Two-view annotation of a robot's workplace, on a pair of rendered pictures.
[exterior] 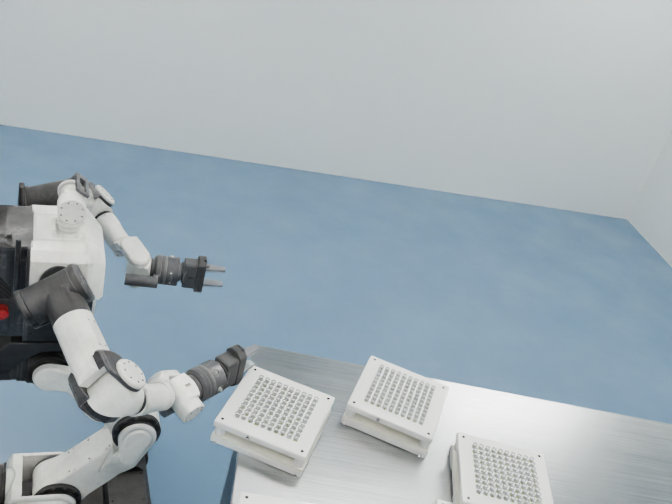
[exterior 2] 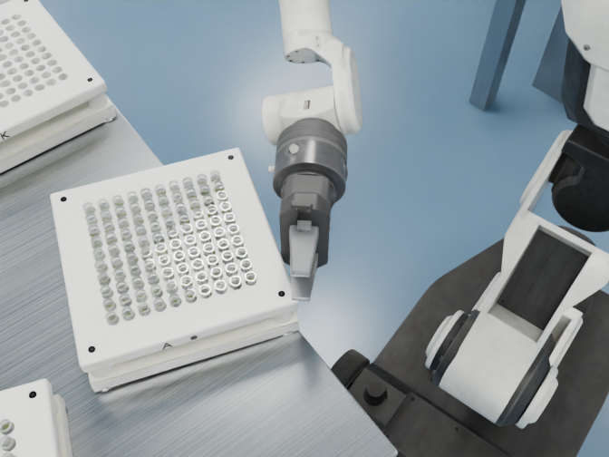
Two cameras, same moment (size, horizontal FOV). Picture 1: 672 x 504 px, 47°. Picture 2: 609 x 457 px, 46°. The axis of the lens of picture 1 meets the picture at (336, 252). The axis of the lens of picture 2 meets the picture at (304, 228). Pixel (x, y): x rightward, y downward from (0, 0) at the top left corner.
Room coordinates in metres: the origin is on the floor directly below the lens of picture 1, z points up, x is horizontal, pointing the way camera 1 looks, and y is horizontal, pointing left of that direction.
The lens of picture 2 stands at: (1.99, -0.04, 1.65)
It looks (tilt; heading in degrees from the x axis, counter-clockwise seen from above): 56 degrees down; 152
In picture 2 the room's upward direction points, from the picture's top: straight up
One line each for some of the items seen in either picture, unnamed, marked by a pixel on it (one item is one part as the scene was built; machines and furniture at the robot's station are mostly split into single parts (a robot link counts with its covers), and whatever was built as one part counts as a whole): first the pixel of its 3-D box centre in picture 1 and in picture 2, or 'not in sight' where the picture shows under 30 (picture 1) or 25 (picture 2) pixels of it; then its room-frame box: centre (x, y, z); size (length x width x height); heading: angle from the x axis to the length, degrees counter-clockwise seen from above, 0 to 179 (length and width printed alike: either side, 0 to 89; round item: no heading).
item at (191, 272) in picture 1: (184, 272); not in sight; (1.96, 0.43, 0.97); 0.12 x 0.10 x 0.13; 108
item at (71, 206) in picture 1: (71, 205); not in sight; (1.62, 0.66, 1.30); 0.10 x 0.07 x 0.09; 26
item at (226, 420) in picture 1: (276, 410); (169, 248); (1.52, 0.03, 0.94); 0.25 x 0.24 x 0.02; 171
